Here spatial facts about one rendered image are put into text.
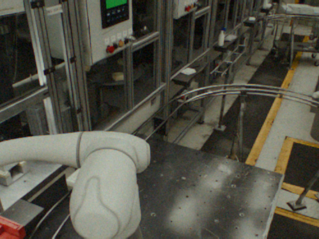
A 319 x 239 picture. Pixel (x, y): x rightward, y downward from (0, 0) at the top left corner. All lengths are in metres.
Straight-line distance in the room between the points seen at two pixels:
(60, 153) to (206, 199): 1.16
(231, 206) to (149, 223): 0.47
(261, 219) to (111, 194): 1.27
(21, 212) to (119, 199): 0.92
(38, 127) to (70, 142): 0.99
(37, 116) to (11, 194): 0.42
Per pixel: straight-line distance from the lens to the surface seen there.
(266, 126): 4.16
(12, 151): 0.93
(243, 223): 1.82
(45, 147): 0.92
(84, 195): 0.71
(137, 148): 0.86
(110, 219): 0.69
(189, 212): 1.83
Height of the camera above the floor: 1.95
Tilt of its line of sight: 35 degrees down
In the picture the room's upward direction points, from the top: 3 degrees clockwise
